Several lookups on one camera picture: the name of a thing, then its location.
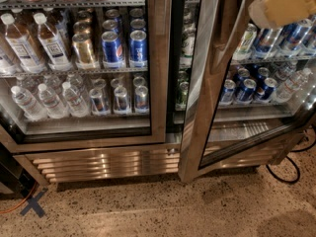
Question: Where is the glass fridge door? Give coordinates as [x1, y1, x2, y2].
[0, 0, 172, 154]
[178, 0, 316, 184]

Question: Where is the stainless steel fridge base grille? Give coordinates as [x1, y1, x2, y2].
[13, 130, 305, 187]

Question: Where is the silver blue can far right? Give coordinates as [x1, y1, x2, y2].
[278, 19, 312, 57]

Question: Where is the silver blue energy can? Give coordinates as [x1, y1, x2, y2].
[254, 29, 280, 59]

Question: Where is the white 7up can right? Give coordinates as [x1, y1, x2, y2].
[233, 24, 257, 60]

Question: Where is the blue can lower right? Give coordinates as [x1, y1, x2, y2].
[255, 77, 277, 102]

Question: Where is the water bottle right compartment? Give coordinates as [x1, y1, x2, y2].
[273, 68, 312, 103]

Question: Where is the blue can lower middle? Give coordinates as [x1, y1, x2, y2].
[235, 79, 257, 103]

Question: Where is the blue can lower left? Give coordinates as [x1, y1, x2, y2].
[220, 79, 236, 105]

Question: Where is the blue pepsi can right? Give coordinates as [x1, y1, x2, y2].
[129, 30, 147, 67]

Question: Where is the blue pepsi can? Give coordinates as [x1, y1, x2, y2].
[129, 30, 147, 67]
[102, 31, 124, 68]

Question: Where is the red bull can right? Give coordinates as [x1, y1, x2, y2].
[134, 86, 149, 113]

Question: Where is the red bull can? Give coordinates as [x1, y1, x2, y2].
[114, 86, 131, 115]
[89, 88, 111, 116]
[134, 86, 149, 113]

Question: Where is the blue pepsi can left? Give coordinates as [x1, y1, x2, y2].
[102, 31, 124, 68]

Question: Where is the red bull can middle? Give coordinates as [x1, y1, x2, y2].
[114, 86, 131, 115]

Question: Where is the gold soda can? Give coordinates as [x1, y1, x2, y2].
[72, 34, 100, 70]

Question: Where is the red bull can left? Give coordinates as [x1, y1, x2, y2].
[89, 88, 111, 116]

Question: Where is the water bottle right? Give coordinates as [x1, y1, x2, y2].
[62, 82, 89, 118]

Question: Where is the water bottle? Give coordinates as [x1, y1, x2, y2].
[38, 84, 68, 119]
[11, 86, 47, 120]
[62, 82, 89, 118]

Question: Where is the tea bottle white cap right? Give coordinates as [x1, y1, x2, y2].
[34, 13, 71, 71]

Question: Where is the tea bottle white cap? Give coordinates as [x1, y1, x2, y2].
[34, 13, 71, 71]
[1, 13, 45, 74]

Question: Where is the water bottle middle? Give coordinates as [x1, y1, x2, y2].
[38, 84, 68, 119]

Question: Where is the tea bottle white cap left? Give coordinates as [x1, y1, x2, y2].
[1, 13, 45, 74]

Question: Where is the water bottle left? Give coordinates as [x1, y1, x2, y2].
[11, 86, 47, 120]

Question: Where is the blue tape cross marker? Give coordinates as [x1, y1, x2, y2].
[20, 188, 48, 218]

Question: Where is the black power cable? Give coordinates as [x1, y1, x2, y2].
[266, 125, 316, 185]

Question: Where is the orange extension cable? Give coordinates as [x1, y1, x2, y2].
[0, 181, 39, 215]

